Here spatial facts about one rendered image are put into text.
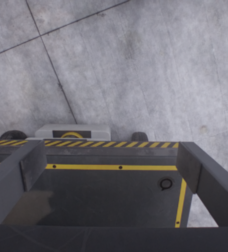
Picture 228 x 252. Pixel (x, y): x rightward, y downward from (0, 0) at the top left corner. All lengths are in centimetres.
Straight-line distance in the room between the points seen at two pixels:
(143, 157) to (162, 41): 46
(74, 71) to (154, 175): 48
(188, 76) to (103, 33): 36
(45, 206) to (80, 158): 17
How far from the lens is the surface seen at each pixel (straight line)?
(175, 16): 76
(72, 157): 43
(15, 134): 73
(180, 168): 17
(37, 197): 52
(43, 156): 17
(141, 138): 62
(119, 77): 70
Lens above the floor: 70
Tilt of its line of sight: 74 degrees down
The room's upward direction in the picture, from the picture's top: 179 degrees counter-clockwise
